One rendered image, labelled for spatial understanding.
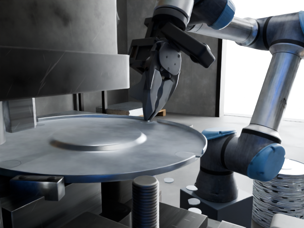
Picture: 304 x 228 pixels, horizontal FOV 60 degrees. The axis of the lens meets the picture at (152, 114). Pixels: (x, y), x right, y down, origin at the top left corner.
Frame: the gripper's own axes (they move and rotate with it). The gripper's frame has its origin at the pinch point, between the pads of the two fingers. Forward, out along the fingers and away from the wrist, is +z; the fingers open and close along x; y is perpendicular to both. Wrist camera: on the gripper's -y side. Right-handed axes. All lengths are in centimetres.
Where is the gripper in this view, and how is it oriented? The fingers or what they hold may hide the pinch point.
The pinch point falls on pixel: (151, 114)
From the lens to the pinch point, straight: 48.2
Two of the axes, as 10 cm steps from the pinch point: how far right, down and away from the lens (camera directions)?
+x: -5.7, -3.0, -7.6
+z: -2.7, 9.5, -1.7
